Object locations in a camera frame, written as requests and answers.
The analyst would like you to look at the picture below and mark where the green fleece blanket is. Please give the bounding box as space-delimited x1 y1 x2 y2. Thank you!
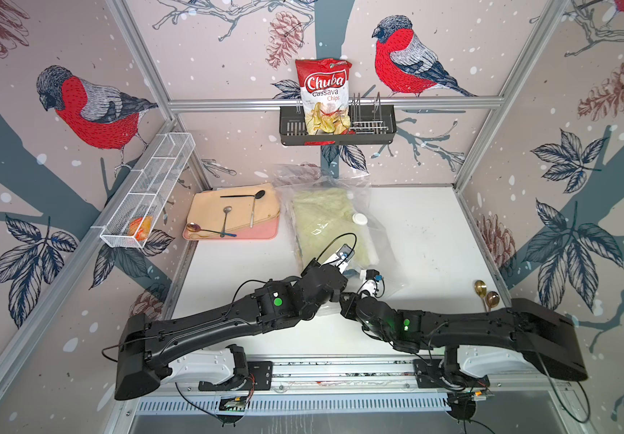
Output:
289 187 375 269

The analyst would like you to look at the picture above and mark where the clear plastic vacuum bag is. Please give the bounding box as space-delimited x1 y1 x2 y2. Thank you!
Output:
273 164 409 298

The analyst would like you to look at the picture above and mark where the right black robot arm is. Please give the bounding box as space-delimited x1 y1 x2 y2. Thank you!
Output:
340 293 589 382

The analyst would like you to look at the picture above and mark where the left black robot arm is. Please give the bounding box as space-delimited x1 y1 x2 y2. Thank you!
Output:
114 260 348 401

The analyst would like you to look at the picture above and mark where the red Chuba chips bag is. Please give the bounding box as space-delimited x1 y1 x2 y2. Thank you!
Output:
296 58 352 136

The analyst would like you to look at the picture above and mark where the pink tray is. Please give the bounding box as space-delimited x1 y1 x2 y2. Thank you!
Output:
182 189 283 242

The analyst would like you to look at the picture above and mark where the black spoon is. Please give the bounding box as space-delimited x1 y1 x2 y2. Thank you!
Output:
221 189 266 200

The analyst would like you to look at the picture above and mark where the gold spoon pair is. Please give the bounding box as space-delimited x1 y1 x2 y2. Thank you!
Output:
474 280 501 312

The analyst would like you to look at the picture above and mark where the small silver spoon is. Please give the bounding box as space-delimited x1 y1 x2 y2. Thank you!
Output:
220 205 232 238

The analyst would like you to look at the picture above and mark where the right circuit board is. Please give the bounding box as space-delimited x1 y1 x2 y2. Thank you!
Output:
447 390 494 406

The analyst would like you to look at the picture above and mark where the circuit board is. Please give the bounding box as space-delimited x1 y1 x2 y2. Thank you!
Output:
447 390 494 406
218 396 250 414

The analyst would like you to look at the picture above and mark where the beige wooden cutting board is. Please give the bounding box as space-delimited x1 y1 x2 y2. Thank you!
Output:
186 183 281 235

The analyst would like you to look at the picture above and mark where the left circuit board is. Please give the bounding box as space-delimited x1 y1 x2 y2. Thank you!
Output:
218 396 250 414

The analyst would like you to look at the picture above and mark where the orange item in basket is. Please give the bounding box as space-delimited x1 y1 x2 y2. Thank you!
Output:
127 215 153 242

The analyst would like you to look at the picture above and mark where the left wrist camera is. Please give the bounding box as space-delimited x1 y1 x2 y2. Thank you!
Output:
327 244 355 271

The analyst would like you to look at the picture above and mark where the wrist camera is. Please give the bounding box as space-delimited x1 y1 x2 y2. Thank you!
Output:
358 269 386 298
327 244 355 271

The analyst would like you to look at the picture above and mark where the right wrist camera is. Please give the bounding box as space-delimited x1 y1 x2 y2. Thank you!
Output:
358 269 386 298

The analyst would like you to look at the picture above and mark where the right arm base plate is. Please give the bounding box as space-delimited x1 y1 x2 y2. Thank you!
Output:
412 358 490 392

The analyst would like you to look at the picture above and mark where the silver white-handled spoon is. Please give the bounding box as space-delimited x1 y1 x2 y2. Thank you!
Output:
250 195 259 228

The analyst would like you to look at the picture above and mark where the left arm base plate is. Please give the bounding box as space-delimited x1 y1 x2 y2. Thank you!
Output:
198 361 273 392

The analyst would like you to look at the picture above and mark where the dark grey wall rack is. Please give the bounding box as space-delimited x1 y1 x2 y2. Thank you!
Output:
279 97 397 146

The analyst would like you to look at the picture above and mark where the white wire basket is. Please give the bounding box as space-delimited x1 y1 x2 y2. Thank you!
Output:
100 132 195 249

